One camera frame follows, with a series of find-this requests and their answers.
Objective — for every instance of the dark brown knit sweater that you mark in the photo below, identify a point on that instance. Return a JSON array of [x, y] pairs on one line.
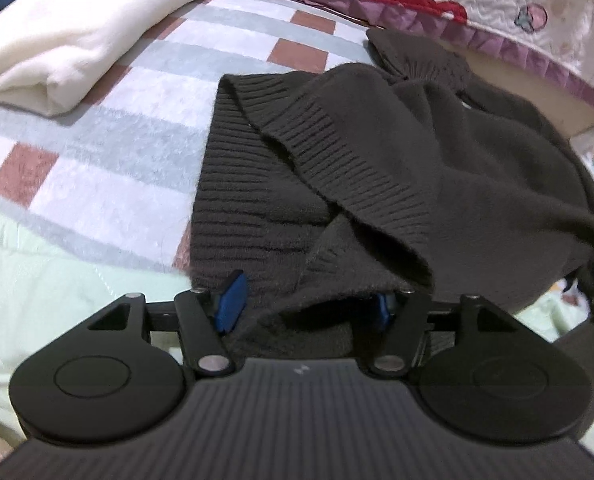
[[410, 172]]

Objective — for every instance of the folded cream white garment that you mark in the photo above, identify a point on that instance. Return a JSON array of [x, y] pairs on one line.
[[52, 52]]

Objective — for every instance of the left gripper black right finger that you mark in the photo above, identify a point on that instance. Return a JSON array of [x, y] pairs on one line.
[[401, 335]]

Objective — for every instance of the light green blanket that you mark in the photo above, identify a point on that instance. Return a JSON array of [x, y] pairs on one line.
[[44, 291]]

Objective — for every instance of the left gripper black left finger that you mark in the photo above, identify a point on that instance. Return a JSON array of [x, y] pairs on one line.
[[204, 318]]

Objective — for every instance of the cartoon print floor mat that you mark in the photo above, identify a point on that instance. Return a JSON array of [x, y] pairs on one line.
[[565, 317]]

